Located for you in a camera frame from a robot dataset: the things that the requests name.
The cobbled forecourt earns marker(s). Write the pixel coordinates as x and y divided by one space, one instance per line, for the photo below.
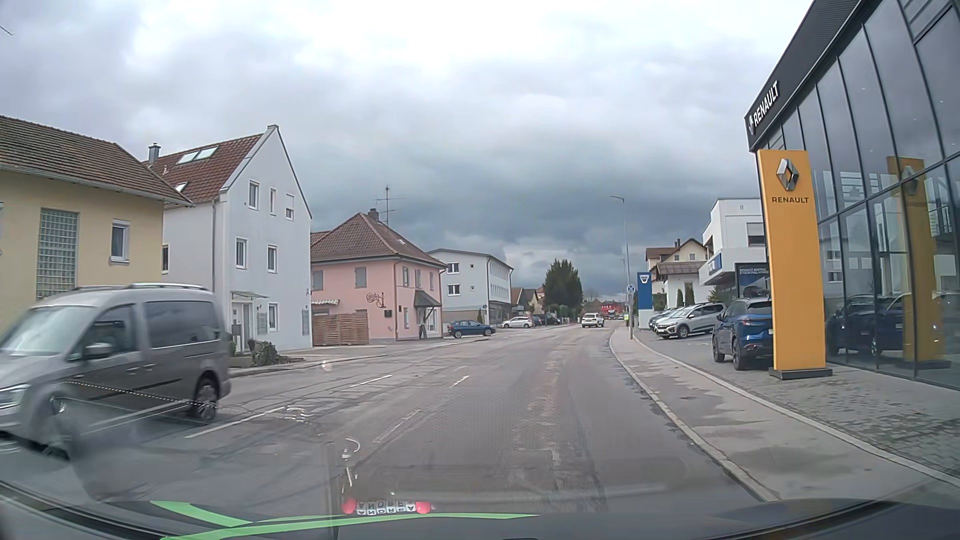
862 405

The white parked car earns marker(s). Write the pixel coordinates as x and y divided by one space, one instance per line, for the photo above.
518 322

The road sign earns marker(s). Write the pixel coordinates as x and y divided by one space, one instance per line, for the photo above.
631 300

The grey asphalt road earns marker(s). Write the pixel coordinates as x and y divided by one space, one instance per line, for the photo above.
487 405

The red building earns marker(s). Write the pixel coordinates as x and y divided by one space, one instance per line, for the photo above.
611 307

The dark blue parked car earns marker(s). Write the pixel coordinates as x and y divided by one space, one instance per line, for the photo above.
471 328

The lamp post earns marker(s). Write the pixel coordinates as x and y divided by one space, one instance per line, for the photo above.
625 255

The glass car dealership building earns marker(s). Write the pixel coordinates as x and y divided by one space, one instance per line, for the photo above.
885 187

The bush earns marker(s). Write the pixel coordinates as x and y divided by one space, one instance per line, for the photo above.
264 352

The grey pavement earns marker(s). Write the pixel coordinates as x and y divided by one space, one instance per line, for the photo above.
750 427

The dark conifer tree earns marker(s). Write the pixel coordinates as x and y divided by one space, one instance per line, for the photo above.
562 285

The car's own bonnet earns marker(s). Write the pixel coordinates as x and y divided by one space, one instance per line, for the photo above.
525 525

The yellow house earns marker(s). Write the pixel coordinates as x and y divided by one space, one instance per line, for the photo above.
75 225

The pink house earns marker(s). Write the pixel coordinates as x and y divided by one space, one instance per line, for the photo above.
375 292

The white flat-fronted building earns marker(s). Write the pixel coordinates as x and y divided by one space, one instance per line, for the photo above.
472 285

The white gabled house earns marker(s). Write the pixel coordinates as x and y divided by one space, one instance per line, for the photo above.
255 247

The grey van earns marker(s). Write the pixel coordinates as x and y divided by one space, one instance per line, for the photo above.
112 360

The cream house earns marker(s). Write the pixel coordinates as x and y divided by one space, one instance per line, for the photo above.
679 274

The blue pylon sign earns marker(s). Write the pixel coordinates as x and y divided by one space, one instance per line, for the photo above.
644 296

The white modern building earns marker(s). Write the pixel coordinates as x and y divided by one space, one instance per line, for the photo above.
733 240

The road markings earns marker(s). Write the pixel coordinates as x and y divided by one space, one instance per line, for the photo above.
232 423

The yellow dealership pylon sign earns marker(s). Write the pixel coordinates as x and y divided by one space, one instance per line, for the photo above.
792 262

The silver car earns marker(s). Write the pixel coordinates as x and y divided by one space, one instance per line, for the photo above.
690 320

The wooden fence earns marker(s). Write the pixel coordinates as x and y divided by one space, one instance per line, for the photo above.
340 328

